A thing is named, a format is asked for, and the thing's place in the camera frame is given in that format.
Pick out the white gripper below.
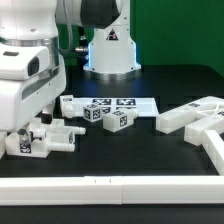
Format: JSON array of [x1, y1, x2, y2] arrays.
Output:
[[0, 45, 66, 153]]

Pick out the white chair seat frame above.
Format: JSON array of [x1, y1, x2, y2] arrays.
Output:
[[5, 118, 86, 158]]

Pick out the small white tagged block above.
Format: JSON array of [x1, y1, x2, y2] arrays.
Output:
[[30, 128, 46, 141]]

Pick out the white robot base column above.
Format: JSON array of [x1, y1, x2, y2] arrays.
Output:
[[83, 25, 141, 81]]

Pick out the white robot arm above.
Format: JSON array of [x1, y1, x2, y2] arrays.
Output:
[[0, 0, 123, 158]]

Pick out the white chair back assembly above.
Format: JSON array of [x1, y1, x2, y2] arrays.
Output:
[[156, 96, 224, 146]]

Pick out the white part at left edge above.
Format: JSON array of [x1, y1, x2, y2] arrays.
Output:
[[0, 132, 7, 159]]

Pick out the white tagged cube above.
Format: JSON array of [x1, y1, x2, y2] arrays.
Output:
[[83, 104, 102, 122]]

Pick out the white sheet with tags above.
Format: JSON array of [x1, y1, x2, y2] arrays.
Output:
[[73, 98, 158, 117]]

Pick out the white front barrier rail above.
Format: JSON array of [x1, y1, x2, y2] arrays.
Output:
[[0, 176, 224, 205]]

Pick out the white barrier rail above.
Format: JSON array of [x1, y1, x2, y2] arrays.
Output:
[[0, 176, 224, 205], [203, 130, 224, 176]]

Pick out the black cables at base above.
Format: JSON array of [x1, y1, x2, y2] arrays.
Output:
[[59, 26, 90, 64]]

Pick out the white right barrier rail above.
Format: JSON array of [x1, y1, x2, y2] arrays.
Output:
[[203, 130, 224, 176]]

